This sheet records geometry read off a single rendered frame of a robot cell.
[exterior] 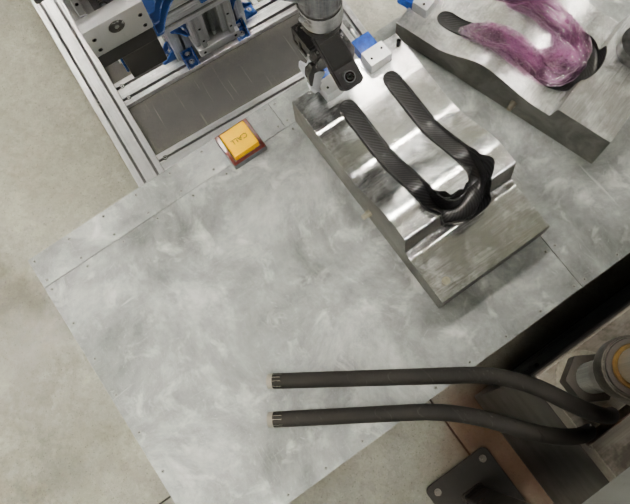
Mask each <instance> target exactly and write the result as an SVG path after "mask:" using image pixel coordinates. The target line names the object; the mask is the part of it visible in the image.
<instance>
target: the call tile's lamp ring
mask: <svg viewBox="0 0 630 504"><path fill-rule="evenodd" d="M241 121H244V122H245V124H246V125H247V126H248V128H249V129H250V130H251V132H252V133H253V135H254V136H255V137H256V139H257V140H258V141H259V143H260V144H261V145H260V146H259V147H257V148H256V149H254V150H253V151H251V152H250V153H248V154H247V155H245V156H244V157H242V158H241V159H239V160H238V161H236V162H235V160H234V159H233V157H232V156H231V155H230V153H229V152H228V151H227V149H226V148H225V146H224V145H223V144H222V142H221V141H220V140H219V139H220V135H222V134H223V133H225V132H226V131H228V130H229V129H231V128H232V127H234V126H235V125H237V124H238V123H240V122H241ZM241 121H240V122H238V123H237V124H235V125H234V126H232V127H231V128H229V129H228V130H226V131H225V132H223V133H222V134H220V135H219V136H217V137H216V138H215V140H216V141H217V142H218V144H219V145H220V147H221V148H222V149H223V151H224V152H225V153H226V155H227V156H228V158H229V159H230V160H231V162H232V163H233V165H234V166H236V165H238V164H239V163H241V162H242V161H244V160H245V159H247V158H248V157H250V156H251V155H253V154H254V153H256V152H257V151H259V150H260V149H262V148H263V147H265V146H266V145H265V144H264V143H263V141H262V140H261V139H260V137H259V136H258V135H257V133H256V132H255V130H254V129H253V128H252V126H251V125H250V124H249V122H248V121H247V120H246V118H244V119H243V120H241Z"/></svg>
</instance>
